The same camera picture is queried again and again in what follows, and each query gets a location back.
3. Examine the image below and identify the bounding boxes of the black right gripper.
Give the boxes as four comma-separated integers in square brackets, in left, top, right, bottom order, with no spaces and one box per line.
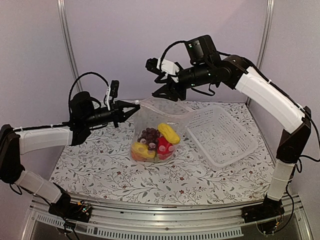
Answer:
[151,61,213,101]

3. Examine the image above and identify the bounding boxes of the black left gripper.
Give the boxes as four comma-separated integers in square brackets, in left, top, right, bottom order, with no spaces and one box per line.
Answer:
[83,100,140,128]

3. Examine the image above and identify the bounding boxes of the purple toy grapes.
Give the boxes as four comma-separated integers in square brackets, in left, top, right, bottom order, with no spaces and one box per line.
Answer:
[137,127,161,150]

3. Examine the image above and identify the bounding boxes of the clear zip top bag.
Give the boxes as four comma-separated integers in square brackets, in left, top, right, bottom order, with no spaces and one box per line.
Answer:
[131,97,194,163]

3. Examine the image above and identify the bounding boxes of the orange toy pumpkin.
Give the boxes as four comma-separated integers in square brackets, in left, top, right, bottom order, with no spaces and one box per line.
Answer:
[131,151,148,162]

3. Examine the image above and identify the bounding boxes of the red toy bell pepper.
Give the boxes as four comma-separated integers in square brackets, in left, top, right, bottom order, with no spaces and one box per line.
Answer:
[156,136,176,161]

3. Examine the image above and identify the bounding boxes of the white plastic basket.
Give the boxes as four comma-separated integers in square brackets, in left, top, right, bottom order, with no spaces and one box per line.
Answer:
[187,105,258,170]

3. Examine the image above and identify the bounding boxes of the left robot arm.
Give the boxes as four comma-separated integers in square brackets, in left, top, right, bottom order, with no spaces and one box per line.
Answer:
[0,91,140,217]

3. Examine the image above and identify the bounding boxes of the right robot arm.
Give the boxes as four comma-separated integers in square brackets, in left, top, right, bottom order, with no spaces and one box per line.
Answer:
[145,35,312,218]

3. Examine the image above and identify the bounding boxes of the floral patterned table mat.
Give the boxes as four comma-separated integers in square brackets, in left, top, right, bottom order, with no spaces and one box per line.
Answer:
[50,103,274,205]

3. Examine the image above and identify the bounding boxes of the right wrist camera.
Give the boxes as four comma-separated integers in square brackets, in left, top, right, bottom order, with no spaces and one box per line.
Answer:
[145,58,183,83]

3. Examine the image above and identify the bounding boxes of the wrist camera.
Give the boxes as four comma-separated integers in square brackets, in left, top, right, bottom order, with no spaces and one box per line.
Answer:
[103,79,120,110]
[145,58,183,83]

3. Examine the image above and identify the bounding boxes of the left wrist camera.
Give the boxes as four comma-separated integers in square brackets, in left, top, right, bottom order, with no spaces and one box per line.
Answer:
[103,79,120,110]

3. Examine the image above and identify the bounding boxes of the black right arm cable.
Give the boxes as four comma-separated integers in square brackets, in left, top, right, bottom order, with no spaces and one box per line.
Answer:
[158,39,320,162]

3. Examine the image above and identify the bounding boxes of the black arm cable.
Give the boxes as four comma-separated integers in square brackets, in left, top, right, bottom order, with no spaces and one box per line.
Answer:
[158,39,320,162]
[67,71,111,126]

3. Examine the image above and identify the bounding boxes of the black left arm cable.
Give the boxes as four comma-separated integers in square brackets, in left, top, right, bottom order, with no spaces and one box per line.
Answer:
[67,71,111,126]

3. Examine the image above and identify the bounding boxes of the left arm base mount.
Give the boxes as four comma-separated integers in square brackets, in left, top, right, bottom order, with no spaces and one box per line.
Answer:
[48,184,92,223]

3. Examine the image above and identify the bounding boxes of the aluminium front rail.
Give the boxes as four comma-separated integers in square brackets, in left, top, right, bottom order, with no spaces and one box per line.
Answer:
[21,194,316,240]

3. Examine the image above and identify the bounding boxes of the left aluminium frame post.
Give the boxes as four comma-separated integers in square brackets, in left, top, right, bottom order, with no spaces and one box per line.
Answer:
[56,0,79,80]

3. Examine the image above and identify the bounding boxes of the aluminium frame post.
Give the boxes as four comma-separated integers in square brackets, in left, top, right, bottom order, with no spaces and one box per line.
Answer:
[56,0,79,80]
[256,0,275,69]

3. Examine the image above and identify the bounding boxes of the right aluminium frame post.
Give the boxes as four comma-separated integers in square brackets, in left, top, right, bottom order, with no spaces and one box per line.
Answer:
[256,0,275,69]

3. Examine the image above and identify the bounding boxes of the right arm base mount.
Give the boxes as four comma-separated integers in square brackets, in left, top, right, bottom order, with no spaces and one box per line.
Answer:
[241,196,285,223]

